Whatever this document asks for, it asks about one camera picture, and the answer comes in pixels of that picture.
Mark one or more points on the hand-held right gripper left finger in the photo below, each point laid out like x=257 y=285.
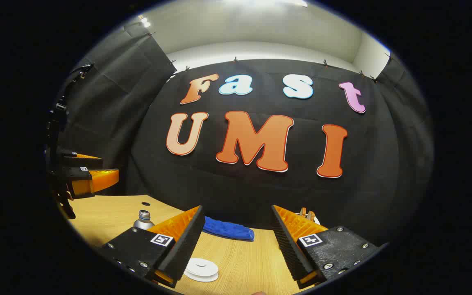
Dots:
x=187 y=241

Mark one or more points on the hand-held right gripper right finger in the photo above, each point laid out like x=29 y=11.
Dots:
x=287 y=246

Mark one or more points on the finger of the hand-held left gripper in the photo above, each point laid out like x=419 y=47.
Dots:
x=96 y=180
x=80 y=162

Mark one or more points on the white teacup lid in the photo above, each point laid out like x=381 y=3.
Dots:
x=200 y=265

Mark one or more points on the white teacup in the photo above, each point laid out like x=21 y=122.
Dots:
x=210 y=273

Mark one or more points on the silver water bottle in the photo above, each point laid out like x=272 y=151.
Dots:
x=143 y=221

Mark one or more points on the blue folded towel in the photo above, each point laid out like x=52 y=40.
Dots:
x=228 y=229

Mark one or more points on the black backdrop cloth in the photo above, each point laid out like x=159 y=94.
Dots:
x=228 y=188

